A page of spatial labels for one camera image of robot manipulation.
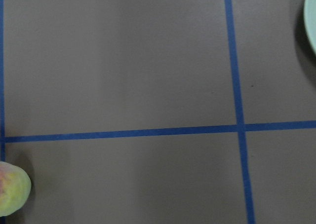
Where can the yellow pink peach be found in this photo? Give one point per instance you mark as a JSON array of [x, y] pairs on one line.
[[15, 188]]

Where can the light green plate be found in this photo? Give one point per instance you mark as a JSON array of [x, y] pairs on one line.
[[310, 22]]

